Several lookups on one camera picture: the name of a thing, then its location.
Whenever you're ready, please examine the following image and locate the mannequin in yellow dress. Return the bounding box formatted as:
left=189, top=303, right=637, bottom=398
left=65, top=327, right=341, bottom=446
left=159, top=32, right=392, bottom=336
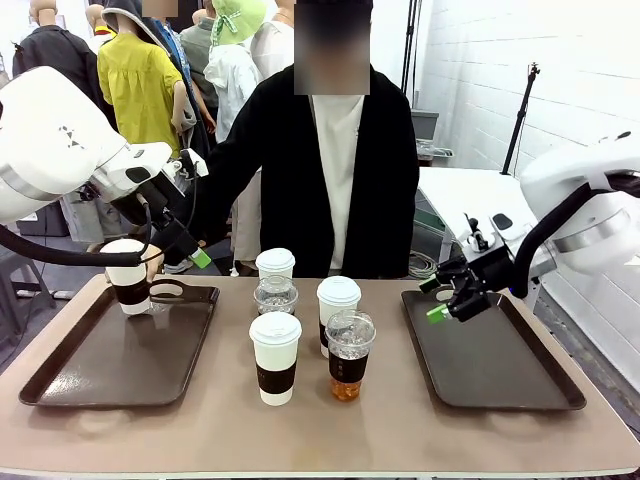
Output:
left=97, top=32, right=190, bottom=159

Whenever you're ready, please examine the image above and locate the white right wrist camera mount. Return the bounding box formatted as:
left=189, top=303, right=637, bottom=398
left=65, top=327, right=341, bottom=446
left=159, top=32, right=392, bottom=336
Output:
left=462, top=213, right=500, bottom=254

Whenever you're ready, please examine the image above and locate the mannequin in white jacket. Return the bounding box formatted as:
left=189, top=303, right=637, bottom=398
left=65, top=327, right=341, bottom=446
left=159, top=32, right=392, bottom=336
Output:
left=203, top=43, right=264, bottom=144

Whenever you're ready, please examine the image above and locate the white background table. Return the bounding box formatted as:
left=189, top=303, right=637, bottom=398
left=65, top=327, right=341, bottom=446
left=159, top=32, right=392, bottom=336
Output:
left=417, top=166, right=539, bottom=246

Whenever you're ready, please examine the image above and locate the grey cabinet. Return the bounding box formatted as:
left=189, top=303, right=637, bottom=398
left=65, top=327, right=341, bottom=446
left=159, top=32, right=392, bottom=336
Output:
left=17, top=199, right=71, bottom=239

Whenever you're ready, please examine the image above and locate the mannequin in white shirt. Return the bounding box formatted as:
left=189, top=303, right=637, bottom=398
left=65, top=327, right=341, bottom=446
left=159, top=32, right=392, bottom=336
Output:
left=249, top=0, right=296, bottom=81

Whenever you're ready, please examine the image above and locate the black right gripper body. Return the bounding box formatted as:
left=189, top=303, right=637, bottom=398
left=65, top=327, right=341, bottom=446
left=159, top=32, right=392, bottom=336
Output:
left=446, top=243, right=516, bottom=324

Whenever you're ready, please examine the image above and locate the black camera tripod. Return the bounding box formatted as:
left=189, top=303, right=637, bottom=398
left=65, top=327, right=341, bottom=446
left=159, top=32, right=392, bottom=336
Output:
left=501, top=62, right=542, bottom=176

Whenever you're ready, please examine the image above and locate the grey storage box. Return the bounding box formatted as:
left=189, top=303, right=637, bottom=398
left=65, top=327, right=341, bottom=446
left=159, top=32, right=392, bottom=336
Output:
left=410, top=109, right=440, bottom=142

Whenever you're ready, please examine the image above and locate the mannequin in green shirt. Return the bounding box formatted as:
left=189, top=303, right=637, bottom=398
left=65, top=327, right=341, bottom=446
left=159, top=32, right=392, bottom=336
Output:
left=179, top=8, right=221, bottom=109

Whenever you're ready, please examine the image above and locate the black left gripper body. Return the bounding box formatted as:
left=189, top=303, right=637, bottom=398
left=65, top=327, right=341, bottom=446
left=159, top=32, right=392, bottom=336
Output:
left=151, top=209, right=200, bottom=266

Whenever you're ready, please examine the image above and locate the mannequin in black jacket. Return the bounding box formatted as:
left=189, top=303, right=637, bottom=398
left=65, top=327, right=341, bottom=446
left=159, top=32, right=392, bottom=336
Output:
left=12, top=0, right=119, bottom=131

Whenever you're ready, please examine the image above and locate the grey bucket hat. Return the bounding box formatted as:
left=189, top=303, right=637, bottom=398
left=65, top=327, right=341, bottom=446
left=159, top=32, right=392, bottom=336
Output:
left=101, top=0, right=151, bottom=37

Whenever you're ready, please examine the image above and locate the person's right hand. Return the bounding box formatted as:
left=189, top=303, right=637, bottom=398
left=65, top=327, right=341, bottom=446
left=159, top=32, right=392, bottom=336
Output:
left=141, top=243, right=166, bottom=276

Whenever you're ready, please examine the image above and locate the white lidded paper coffee cup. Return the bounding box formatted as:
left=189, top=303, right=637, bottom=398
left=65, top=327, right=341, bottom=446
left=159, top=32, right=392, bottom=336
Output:
left=316, top=275, right=362, bottom=359
left=255, top=247, right=297, bottom=281
left=248, top=312, right=303, bottom=407
left=101, top=238, right=152, bottom=316

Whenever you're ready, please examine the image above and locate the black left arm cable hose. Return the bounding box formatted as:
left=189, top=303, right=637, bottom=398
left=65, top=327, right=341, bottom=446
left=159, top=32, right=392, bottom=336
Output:
left=0, top=197, right=154, bottom=268

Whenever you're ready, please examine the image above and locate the figure in blue shirt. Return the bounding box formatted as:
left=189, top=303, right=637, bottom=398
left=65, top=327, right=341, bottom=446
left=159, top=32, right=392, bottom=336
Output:
left=142, top=0, right=219, bottom=156

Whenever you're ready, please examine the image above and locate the dark brown serving tray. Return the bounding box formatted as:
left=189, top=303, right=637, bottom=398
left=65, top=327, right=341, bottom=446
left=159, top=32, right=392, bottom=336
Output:
left=18, top=284, right=221, bottom=409
left=401, top=289, right=587, bottom=412

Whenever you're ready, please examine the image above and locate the person's left forearm black sleeve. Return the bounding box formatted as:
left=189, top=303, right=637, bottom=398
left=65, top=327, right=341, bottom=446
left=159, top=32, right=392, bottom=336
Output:
left=384, top=174, right=420, bottom=279

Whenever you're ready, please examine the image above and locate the grey coiled cable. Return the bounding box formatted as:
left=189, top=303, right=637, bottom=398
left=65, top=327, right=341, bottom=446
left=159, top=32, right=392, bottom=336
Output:
left=408, top=249, right=447, bottom=280

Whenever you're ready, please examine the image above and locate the black light stand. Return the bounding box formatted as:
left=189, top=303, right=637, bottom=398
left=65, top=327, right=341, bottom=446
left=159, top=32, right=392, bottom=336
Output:
left=401, top=0, right=424, bottom=96

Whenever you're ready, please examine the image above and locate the person in black cardigan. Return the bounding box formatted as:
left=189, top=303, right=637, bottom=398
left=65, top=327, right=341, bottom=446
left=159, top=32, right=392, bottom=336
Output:
left=164, top=0, right=421, bottom=280

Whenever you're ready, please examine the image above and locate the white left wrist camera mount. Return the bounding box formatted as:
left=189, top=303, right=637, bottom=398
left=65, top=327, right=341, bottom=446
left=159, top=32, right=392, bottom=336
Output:
left=178, top=148, right=210, bottom=182

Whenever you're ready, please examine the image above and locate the clear plastic iced tea cup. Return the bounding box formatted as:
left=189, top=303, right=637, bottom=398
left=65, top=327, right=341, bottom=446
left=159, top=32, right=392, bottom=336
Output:
left=253, top=274, right=300, bottom=317
left=324, top=309, right=377, bottom=403

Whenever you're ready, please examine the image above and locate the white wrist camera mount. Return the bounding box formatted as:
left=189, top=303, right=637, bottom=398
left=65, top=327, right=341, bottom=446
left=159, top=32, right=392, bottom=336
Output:
left=462, top=213, right=500, bottom=254
left=178, top=148, right=210, bottom=182

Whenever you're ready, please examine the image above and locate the person's right forearm black sleeve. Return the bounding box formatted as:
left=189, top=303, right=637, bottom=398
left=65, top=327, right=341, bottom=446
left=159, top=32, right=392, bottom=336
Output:
left=191, top=149, right=242, bottom=250

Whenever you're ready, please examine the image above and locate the light green sun hat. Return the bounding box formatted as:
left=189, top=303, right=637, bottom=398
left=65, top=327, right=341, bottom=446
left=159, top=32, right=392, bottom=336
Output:
left=210, top=0, right=269, bottom=47

